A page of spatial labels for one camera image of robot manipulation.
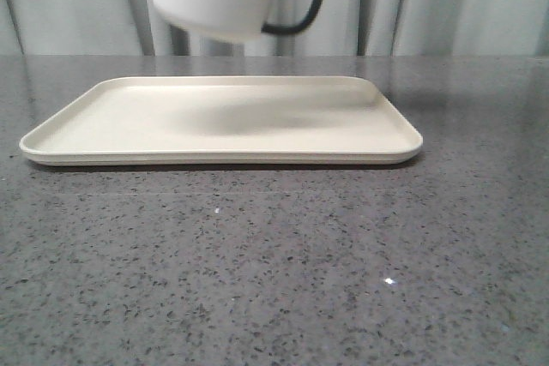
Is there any pale grey-green curtain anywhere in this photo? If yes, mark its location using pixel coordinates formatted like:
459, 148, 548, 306
1, 0, 548, 57

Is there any cream rectangular plastic tray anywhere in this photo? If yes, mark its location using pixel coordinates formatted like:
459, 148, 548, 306
19, 75, 423, 166

